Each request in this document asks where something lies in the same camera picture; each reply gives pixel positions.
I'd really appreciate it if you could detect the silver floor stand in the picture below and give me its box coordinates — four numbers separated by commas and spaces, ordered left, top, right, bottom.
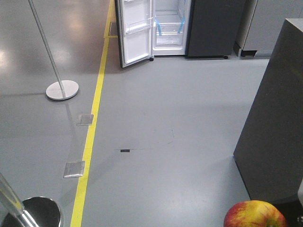
28, 0, 80, 102

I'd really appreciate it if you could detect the metal floor plate far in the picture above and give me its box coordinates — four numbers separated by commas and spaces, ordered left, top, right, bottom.
76, 114, 94, 126

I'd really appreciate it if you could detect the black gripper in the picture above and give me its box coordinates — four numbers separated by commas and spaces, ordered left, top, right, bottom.
273, 199, 303, 227

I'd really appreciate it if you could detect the open fridge door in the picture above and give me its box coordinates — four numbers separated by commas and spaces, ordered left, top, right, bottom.
115, 0, 155, 68

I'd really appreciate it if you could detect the metal floor plate near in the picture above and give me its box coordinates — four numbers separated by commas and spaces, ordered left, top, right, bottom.
63, 161, 85, 178

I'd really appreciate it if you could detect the grey cabinet beside fridge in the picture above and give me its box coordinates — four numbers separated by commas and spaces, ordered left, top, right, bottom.
233, 0, 303, 58

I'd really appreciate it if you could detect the clear crisper drawer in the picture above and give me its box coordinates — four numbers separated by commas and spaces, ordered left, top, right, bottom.
156, 21, 184, 46

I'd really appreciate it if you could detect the grey refrigerator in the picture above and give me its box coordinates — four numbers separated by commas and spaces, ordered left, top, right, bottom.
153, 0, 245, 59

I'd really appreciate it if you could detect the red yellow apple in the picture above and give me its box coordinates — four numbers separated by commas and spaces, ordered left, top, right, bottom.
223, 200, 289, 227

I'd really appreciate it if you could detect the metal floor plate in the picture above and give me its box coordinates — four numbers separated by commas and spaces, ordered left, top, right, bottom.
76, 114, 94, 126
63, 161, 85, 178

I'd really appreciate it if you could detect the grey kitchen island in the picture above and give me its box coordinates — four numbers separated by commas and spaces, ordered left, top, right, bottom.
233, 18, 303, 204

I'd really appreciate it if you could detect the middle clear door bin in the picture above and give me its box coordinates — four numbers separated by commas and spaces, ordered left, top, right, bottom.
125, 17, 154, 34

